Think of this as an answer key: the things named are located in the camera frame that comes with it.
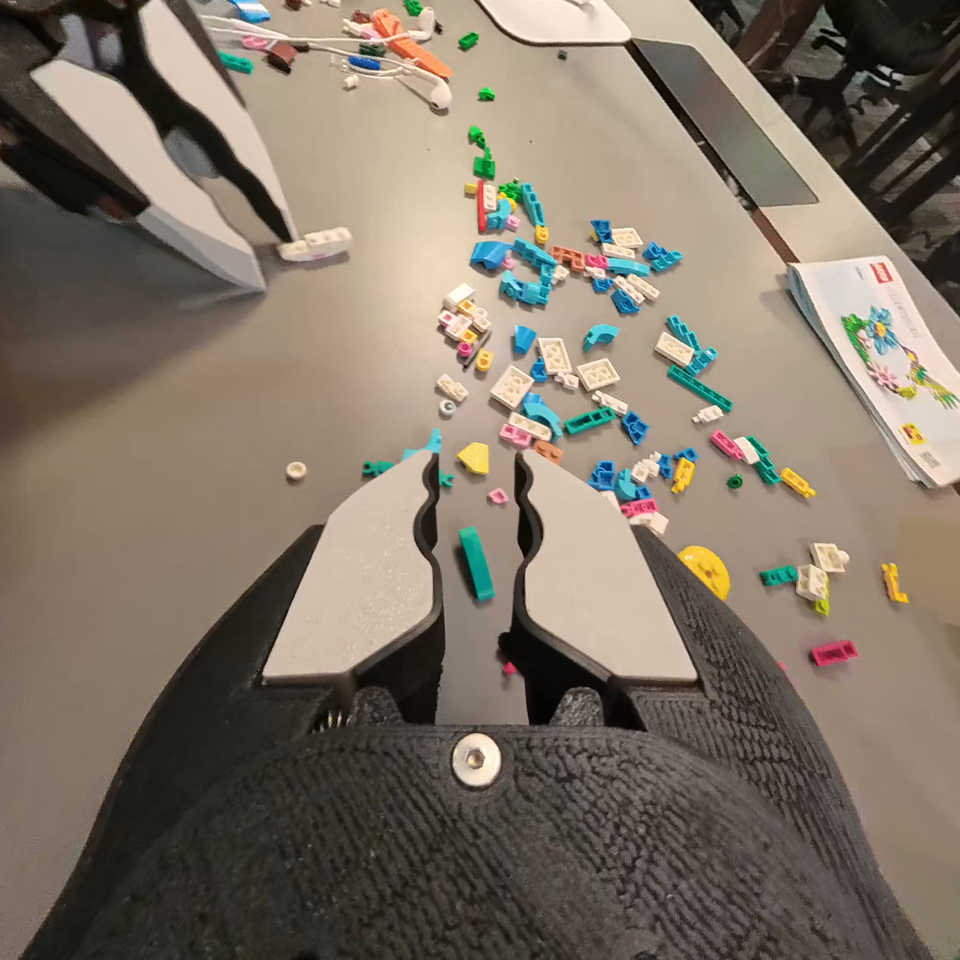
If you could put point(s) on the black office chair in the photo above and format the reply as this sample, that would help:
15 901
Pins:
892 34

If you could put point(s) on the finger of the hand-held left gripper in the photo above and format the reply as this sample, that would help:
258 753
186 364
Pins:
217 97
127 142

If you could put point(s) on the white lego brick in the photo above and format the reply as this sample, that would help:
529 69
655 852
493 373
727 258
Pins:
319 241

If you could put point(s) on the teal curved lego piece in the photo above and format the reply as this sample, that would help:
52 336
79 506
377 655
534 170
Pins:
476 562

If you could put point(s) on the scattered loose lego pieces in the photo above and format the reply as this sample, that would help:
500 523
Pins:
553 352

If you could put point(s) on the lego instruction booklet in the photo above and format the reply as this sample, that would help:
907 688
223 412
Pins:
877 352

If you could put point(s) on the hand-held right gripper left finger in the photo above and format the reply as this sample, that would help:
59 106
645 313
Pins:
352 585

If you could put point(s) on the white rounded mat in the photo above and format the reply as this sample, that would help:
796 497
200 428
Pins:
555 19

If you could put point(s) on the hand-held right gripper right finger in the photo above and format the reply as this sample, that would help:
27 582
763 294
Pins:
600 600

